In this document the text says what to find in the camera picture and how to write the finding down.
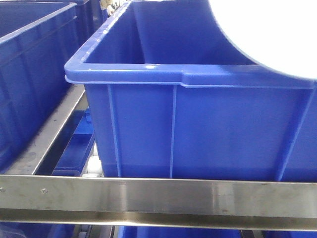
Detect large blue crate left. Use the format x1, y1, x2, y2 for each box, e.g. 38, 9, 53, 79
0, 1, 86, 174

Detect small white cups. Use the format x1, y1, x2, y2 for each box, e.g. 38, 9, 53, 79
81, 144, 103, 178

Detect large blue crate middle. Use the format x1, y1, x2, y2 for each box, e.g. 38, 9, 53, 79
65, 0, 317, 182

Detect light blue plate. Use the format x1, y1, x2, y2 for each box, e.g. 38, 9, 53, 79
209, 0, 317, 80

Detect large blue crate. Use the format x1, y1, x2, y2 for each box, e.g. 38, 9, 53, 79
65, 0, 317, 182
0, 1, 86, 174

